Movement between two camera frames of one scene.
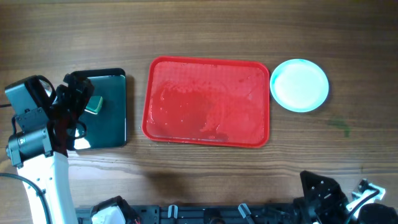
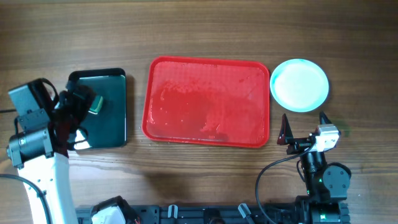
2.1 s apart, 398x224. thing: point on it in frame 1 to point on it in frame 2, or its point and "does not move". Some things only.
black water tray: [108, 128] does not move
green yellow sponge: [94, 104] does not move
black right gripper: [321, 205] to [285, 137]
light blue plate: [299, 85] does not move
